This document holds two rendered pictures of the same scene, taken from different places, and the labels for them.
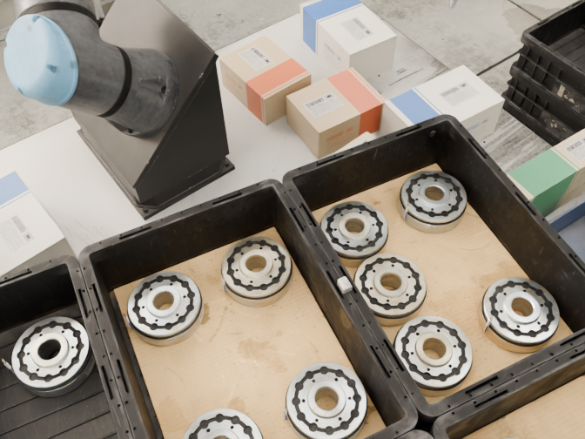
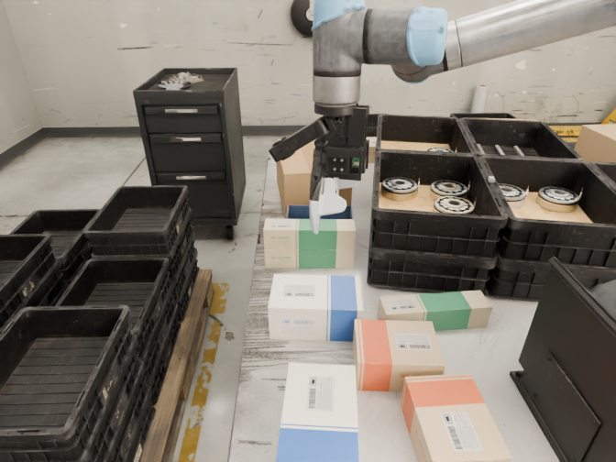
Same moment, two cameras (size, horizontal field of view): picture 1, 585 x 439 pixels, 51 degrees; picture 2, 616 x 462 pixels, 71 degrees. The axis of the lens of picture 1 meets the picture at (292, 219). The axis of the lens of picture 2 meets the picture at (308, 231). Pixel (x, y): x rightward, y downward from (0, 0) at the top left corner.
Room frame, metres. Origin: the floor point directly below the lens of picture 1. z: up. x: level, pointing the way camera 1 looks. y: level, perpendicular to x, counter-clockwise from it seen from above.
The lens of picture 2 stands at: (1.52, 0.10, 1.39)
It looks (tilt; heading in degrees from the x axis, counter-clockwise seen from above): 31 degrees down; 213
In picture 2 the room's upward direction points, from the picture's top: straight up
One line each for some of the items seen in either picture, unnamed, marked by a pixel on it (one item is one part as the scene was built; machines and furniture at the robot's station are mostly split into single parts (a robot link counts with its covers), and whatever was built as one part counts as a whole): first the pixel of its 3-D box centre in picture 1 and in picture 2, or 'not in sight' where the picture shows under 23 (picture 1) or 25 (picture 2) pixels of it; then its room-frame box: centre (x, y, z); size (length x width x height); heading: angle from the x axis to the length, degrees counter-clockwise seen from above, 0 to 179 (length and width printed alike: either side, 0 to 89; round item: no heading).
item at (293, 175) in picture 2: not in sight; (311, 176); (0.32, -0.66, 0.78); 0.30 x 0.22 x 0.16; 41
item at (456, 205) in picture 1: (433, 196); not in sight; (0.58, -0.22, 0.86); 0.10 x 0.10 x 0.01
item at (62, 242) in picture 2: not in sight; (60, 266); (0.80, -1.63, 0.31); 0.40 x 0.30 x 0.34; 35
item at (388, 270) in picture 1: (390, 281); (454, 203); (0.43, -0.14, 0.86); 0.05 x 0.05 x 0.01
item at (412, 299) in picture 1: (390, 283); (454, 204); (0.43, -0.14, 0.86); 0.10 x 0.10 x 0.01
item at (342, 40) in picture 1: (346, 37); (319, 429); (1.13, -0.13, 0.75); 0.20 x 0.12 x 0.09; 29
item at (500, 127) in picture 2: not in sight; (510, 154); (-0.03, -0.09, 0.87); 0.40 x 0.30 x 0.11; 24
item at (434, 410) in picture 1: (438, 245); (431, 183); (0.46, -0.20, 0.92); 0.40 x 0.30 x 0.02; 24
